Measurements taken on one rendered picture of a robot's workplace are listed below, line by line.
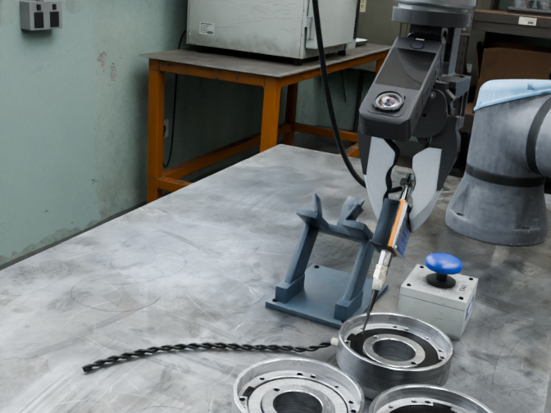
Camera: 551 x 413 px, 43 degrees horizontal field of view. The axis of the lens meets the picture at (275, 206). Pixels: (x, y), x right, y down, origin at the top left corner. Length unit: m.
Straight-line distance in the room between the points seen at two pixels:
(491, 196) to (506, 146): 0.08
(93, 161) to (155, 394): 2.23
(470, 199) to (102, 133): 1.99
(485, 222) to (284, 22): 1.89
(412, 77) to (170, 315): 0.35
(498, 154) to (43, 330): 0.65
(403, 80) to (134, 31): 2.37
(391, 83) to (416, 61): 0.04
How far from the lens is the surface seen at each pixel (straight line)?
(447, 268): 0.76
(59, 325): 0.74
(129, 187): 3.04
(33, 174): 2.58
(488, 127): 1.04
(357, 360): 0.63
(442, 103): 0.65
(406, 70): 0.63
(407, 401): 0.60
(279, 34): 2.83
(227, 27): 2.93
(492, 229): 1.05
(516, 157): 1.03
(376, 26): 4.47
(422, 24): 0.65
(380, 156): 0.68
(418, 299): 0.76
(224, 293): 0.80
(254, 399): 0.58
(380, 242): 0.67
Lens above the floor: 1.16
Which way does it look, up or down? 19 degrees down
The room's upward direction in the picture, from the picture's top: 4 degrees clockwise
